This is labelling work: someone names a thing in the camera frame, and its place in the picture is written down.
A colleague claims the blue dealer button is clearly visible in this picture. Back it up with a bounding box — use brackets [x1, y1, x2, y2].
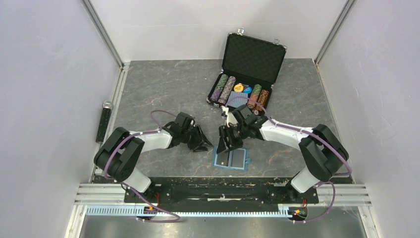
[243, 86, 253, 94]

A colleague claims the blue playing card deck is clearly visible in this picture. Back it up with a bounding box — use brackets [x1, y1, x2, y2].
[226, 91, 248, 108]

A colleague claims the purple green chip row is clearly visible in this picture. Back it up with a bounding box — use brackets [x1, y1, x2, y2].
[210, 74, 229, 101]

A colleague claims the orange brown chip row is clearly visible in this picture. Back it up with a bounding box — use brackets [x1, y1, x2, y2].
[254, 90, 269, 112]

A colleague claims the blue card holder wallet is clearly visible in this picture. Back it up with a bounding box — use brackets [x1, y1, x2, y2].
[211, 146, 252, 171]

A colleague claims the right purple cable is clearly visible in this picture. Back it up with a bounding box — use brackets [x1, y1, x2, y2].
[224, 96, 352, 223]

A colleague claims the yellow dealer button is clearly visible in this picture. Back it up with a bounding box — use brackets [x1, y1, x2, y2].
[233, 84, 244, 92]

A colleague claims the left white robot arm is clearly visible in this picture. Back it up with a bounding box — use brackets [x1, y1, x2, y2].
[93, 112, 212, 202]

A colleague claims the green red chip row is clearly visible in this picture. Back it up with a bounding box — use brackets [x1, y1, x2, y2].
[247, 84, 262, 110]

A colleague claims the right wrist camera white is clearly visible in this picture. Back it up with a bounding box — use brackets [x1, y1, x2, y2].
[221, 106, 236, 127]

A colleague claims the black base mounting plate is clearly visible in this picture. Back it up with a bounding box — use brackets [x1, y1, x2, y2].
[92, 176, 319, 213]

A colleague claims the black microphone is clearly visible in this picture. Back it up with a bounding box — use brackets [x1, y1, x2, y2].
[96, 101, 113, 143]

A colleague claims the pink grey chip row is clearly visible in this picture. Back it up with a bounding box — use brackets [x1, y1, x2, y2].
[217, 76, 236, 104]

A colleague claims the purple cable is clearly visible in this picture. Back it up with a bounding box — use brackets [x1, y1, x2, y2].
[103, 110, 181, 223]
[224, 96, 352, 223]

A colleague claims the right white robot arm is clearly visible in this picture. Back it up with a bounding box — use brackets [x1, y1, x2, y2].
[216, 105, 349, 202]

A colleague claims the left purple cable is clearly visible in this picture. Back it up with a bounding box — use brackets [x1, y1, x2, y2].
[103, 110, 181, 223]

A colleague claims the white slotted cable duct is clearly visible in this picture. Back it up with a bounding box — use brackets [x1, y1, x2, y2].
[86, 205, 308, 219]

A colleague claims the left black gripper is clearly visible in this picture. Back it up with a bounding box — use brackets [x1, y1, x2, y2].
[181, 124, 213, 153]

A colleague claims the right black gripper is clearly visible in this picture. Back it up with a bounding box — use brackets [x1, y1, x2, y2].
[217, 123, 249, 154]

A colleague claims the black poker chip case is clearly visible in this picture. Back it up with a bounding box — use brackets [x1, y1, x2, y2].
[206, 27, 287, 116]

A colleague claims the black VIP card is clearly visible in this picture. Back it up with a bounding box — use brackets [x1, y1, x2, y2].
[231, 149, 246, 168]
[217, 152, 230, 167]

